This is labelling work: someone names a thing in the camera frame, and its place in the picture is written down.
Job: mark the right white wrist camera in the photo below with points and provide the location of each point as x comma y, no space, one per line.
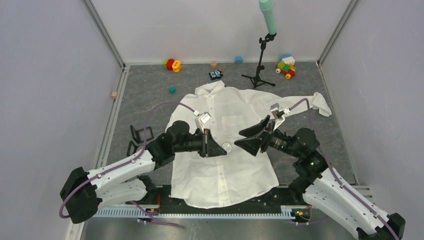
279,114

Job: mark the blue cylinder block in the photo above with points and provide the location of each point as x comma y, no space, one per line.
238,59

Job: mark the small black toy car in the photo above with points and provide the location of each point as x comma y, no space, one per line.
215,74

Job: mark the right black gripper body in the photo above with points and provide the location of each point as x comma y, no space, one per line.
268,132

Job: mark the small wooden block on rail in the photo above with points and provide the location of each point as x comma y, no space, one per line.
114,95

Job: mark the brown wooden cube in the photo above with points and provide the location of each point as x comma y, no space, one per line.
214,65

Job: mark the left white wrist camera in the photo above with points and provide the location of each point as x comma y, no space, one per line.
201,118

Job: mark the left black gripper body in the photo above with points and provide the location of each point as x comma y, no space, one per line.
204,151

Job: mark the blue white brick block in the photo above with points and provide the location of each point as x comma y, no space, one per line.
288,59

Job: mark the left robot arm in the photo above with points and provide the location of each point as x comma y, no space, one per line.
86,192

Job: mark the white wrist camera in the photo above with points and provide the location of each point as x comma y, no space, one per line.
279,114
201,118

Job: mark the black display frame lower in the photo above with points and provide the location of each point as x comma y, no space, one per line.
134,148

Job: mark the black tripod stand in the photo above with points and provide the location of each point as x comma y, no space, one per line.
256,80

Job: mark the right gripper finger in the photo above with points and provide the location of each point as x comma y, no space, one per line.
255,129
252,145

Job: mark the red yellow ring toy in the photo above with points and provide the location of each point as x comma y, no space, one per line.
172,65

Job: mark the colourful brick toy car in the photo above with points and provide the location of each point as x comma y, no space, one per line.
287,70

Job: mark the black display frame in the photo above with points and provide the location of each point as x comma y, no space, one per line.
134,148
138,134

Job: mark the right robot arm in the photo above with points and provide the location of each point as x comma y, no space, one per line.
319,184

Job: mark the white button shirt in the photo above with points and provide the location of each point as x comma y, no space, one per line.
222,181

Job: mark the mint green microphone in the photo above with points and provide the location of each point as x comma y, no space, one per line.
266,7

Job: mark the black display frame upper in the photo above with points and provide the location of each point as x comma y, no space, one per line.
138,134

